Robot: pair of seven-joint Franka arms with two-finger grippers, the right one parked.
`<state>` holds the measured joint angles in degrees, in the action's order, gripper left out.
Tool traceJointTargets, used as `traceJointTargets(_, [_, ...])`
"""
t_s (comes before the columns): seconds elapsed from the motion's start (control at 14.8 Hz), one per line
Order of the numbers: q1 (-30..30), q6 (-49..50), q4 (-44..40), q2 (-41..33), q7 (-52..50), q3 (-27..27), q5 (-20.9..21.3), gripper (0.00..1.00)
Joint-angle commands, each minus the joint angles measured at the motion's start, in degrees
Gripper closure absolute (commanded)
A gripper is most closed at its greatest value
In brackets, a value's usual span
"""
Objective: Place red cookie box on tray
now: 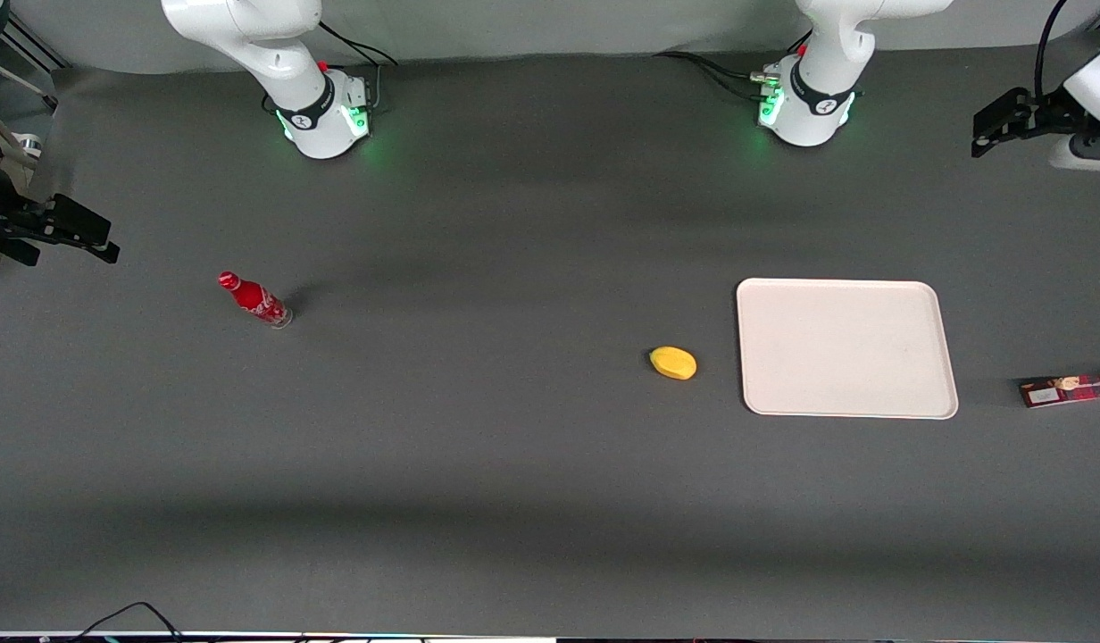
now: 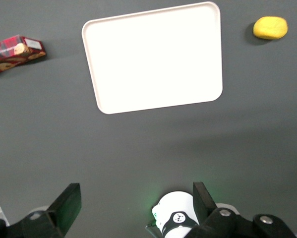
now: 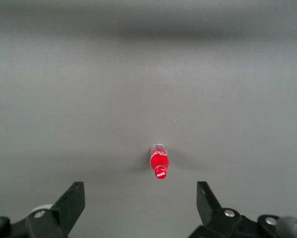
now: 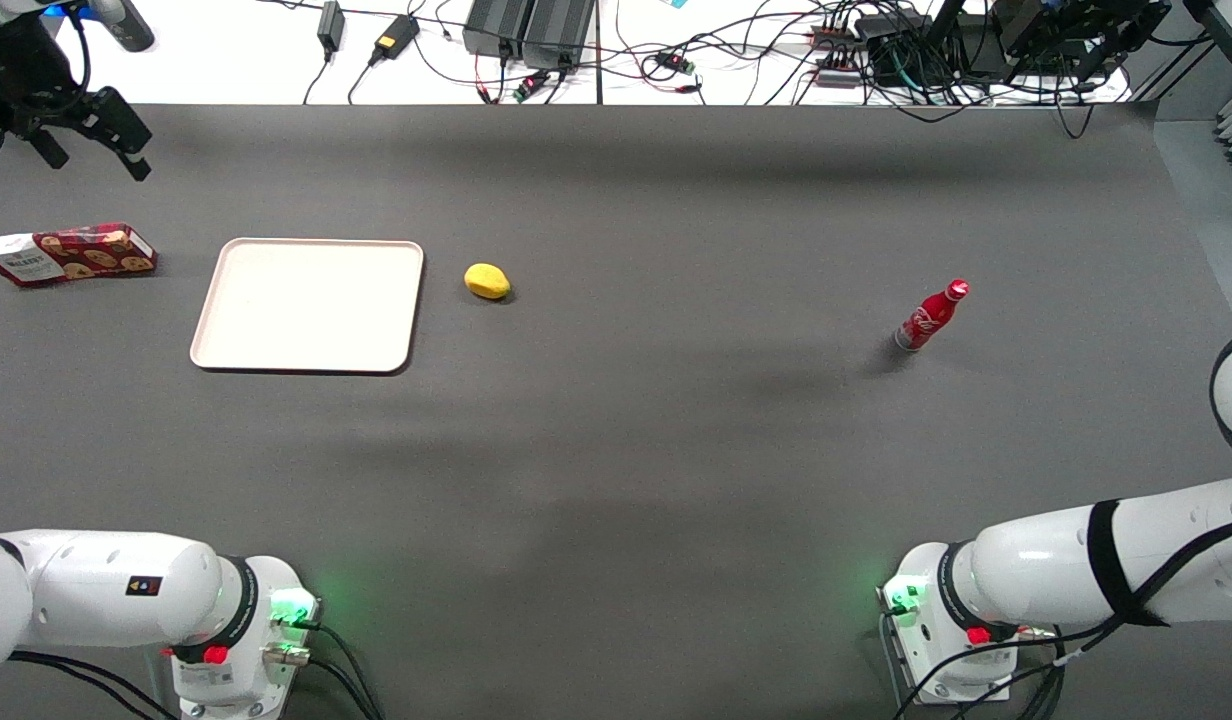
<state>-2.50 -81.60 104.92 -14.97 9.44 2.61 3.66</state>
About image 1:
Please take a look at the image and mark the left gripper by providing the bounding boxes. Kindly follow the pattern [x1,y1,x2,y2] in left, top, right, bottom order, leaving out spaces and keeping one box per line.
[971,61,1100,159]

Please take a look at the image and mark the aluminium frame bar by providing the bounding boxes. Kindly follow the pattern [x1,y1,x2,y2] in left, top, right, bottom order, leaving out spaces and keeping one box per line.
[0,16,71,74]

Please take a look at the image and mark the yellow mango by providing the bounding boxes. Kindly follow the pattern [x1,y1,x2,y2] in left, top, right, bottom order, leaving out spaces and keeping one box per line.
[649,346,698,381]

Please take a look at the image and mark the black left arm base cable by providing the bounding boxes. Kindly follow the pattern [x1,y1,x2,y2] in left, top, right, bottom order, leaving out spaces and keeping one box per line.
[652,29,813,101]

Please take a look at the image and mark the red cookie box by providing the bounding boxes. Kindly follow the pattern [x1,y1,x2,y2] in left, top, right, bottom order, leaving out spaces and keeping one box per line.
[1020,370,1100,409]

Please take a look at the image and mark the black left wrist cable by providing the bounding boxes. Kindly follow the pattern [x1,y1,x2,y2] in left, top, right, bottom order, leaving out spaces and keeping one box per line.
[1034,0,1071,101]

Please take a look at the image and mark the white rectangular tray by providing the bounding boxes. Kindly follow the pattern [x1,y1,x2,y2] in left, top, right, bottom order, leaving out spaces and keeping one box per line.
[736,278,960,420]

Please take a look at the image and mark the black right arm base cable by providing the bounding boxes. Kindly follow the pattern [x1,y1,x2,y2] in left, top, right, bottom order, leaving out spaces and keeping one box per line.
[316,21,400,115]

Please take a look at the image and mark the red cola bottle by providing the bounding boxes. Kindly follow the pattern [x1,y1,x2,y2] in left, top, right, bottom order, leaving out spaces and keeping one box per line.
[217,271,295,330]

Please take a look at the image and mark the black arm base cable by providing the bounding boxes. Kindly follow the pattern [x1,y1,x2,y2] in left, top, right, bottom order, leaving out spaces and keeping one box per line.
[652,29,813,101]
[316,21,400,115]

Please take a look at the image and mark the black table edge cable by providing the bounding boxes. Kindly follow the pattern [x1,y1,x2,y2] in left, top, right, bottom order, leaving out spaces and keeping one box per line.
[66,601,187,643]

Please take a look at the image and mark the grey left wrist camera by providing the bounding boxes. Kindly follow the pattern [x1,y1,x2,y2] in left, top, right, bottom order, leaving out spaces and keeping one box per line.
[1048,134,1100,173]

